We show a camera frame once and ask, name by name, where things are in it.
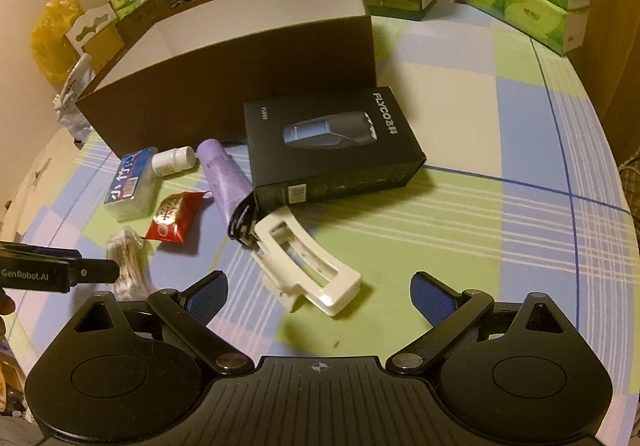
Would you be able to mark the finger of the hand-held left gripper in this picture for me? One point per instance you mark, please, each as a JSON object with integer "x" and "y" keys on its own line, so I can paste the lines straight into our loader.
{"x": 40, "y": 252}
{"x": 97, "y": 271}

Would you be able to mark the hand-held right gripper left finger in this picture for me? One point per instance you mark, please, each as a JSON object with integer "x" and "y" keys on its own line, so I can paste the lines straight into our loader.
{"x": 207, "y": 298}

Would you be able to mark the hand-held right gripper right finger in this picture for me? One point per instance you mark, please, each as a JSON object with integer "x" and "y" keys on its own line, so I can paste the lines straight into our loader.
{"x": 430, "y": 298}

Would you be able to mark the bag of cotton swabs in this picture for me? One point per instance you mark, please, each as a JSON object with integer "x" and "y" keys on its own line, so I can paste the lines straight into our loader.
{"x": 131, "y": 266}

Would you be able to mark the red snack packet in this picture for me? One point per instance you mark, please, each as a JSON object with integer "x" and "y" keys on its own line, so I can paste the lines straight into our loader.
{"x": 172, "y": 218}

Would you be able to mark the white plastic holder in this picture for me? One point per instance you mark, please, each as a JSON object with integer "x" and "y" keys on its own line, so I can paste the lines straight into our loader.
{"x": 340, "y": 291}

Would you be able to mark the blue tissue pack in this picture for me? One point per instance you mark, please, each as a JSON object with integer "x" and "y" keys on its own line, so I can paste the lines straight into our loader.
{"x": 131, "y": 183}

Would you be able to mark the black shaver box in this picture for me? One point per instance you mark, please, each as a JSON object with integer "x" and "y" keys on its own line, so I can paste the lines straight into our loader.
{"x": 330, "y": 146}

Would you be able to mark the white cardboard box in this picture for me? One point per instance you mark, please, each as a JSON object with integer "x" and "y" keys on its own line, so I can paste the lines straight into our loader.
{"x": 225, "y": 91}

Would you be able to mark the person's left hand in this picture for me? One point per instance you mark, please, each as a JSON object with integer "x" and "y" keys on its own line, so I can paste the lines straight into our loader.
{"x": 5, "y": 303}

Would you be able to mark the cream blanket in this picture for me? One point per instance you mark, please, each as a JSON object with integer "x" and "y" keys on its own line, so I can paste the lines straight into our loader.
{"x": 35, "y": 166}

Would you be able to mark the small white pill bottle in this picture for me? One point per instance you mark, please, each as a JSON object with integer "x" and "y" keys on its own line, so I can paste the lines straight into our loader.
{"x": 172, "y": 161}

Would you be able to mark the clear plastic bag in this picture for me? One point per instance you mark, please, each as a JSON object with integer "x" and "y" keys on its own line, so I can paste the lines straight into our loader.
{"x": 75, "y": 91}

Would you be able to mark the yellow plastic bag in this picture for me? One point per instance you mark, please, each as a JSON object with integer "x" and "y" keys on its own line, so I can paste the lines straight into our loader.
{"x": 47, "y": 38}

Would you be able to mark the white scalloped cardboard piece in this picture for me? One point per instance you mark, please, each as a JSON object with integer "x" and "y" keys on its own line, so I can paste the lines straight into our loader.
{"x": 90, "y": 23}

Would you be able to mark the brown cardboard carton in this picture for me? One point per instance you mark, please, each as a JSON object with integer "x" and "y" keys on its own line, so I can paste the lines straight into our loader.
{"x": 145, "y": 13}

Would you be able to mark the small green tissue bundle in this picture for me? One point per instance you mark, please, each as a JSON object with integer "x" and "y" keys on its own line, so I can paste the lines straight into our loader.
{"x": 127, "y": 3}

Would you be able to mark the wooden wardrobe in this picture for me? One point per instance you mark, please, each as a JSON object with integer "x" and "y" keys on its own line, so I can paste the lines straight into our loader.
{"x": 615, "y": 26}

